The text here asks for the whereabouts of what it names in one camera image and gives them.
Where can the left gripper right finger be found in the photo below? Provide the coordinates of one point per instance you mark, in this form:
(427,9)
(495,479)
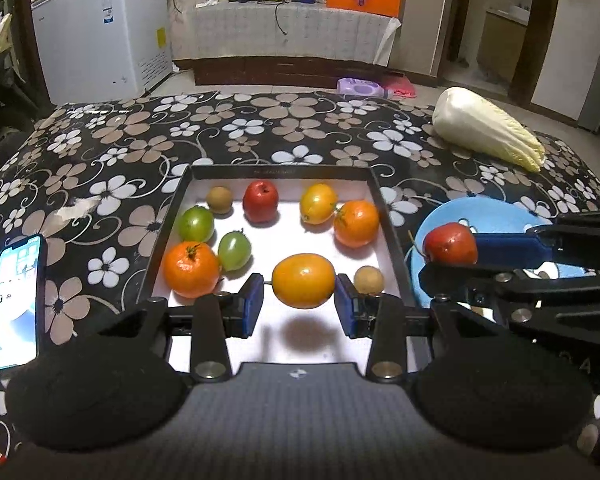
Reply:
(379,318)

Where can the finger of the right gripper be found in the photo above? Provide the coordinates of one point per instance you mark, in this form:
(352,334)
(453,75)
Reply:
(486,286)
(573,239)

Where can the white napa cabbage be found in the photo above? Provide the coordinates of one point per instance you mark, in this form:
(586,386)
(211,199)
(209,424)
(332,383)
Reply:
(464,118)

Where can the smartphone with lit screen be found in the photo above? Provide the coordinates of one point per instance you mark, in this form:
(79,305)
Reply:
(21,300)

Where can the pink slipper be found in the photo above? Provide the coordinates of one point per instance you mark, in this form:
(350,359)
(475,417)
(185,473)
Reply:
(398,86)

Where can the low cabinet with lace cloth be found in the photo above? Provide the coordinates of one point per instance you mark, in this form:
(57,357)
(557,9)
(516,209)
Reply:
(291,44)

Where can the white chest freezer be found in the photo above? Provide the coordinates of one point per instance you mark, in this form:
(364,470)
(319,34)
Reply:
(102,50)

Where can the black floral tablecloth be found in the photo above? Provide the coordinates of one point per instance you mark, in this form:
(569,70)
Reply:
(95,179)

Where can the green tomato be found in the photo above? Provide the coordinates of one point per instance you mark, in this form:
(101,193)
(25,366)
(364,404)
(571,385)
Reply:
(196,224)
(234,251)

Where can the small brown longan fruit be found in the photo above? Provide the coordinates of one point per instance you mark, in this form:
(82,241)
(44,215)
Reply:
(369,280)

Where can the orange tangerine right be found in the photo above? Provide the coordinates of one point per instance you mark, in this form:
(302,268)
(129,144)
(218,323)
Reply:
(356,223)

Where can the brown kiwi fruit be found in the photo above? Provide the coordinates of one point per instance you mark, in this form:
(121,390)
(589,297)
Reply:
(220,200)

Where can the large orange tangerine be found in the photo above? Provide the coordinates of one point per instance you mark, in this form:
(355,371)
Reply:
(191,269)

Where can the red apple in tray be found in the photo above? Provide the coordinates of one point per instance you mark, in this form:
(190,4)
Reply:
(260,201)

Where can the red apple with stem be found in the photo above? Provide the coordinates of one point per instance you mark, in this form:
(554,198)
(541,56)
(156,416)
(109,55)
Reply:
(452,244)

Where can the black white shallow tray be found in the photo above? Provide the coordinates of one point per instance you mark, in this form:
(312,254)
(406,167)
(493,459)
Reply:
(282,334)

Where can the light blue plate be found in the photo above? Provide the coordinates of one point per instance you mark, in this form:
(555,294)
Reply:
(483,215)

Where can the yellow orange lemon fruit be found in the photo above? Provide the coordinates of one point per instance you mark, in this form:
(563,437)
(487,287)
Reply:
(303,281)

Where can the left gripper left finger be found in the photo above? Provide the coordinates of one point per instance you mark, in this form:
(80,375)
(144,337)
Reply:
(217,317)

